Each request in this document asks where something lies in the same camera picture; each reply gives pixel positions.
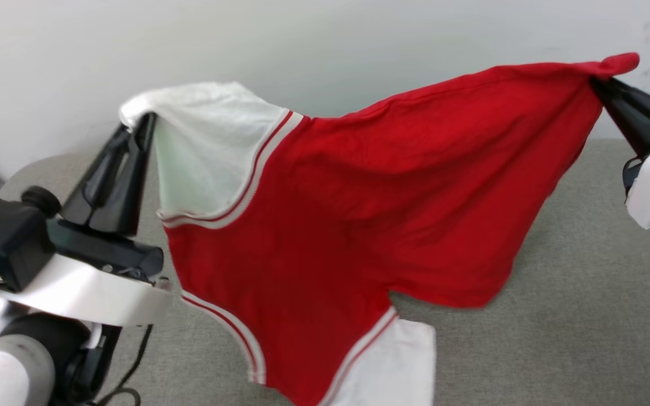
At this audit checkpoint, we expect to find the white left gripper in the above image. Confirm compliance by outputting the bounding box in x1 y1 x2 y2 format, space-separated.
0 113 174 328

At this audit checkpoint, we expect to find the red and white garment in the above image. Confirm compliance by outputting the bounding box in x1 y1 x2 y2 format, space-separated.
119 52 640 406

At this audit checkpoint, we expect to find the grey fabric sofa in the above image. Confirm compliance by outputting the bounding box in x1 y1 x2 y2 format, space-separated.
0 138 650 406

